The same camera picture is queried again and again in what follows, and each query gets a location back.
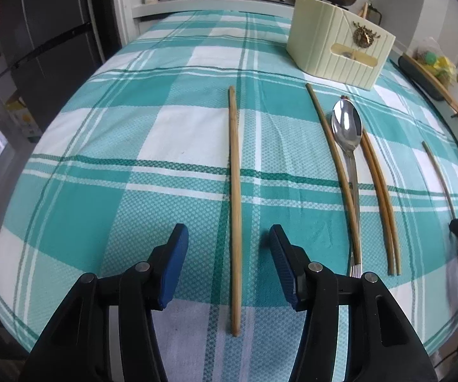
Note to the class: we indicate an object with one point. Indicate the cream utensil holder box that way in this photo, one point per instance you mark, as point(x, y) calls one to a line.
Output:
point(324, 43)

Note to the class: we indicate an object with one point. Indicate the yellow cardboard box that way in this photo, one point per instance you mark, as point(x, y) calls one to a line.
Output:
point(24, 117)

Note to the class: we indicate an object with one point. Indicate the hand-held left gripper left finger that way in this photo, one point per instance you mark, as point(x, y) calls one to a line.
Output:
point(173, 266)

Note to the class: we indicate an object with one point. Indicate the black tray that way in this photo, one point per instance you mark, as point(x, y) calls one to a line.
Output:
point(419, 79)

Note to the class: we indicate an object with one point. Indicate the teal checked tablecloth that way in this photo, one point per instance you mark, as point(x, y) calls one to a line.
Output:
point(113, 191)

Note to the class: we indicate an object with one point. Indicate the wooden cutting board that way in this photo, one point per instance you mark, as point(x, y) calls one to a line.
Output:
point(439, 87)

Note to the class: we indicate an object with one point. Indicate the dark grey refrigerator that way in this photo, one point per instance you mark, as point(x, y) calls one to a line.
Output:
point(50, 39)

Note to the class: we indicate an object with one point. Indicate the large metal spoon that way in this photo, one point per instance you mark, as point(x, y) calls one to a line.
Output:
point(346, 127)

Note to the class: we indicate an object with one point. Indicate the green glass jar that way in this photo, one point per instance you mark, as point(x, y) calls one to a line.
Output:
point(374, 14)

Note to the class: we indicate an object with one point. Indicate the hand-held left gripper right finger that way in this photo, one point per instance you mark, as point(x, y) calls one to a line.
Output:
point(284, 266)

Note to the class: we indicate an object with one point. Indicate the plastic bag with yellow contents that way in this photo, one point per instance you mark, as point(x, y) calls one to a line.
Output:
point(435, 61)

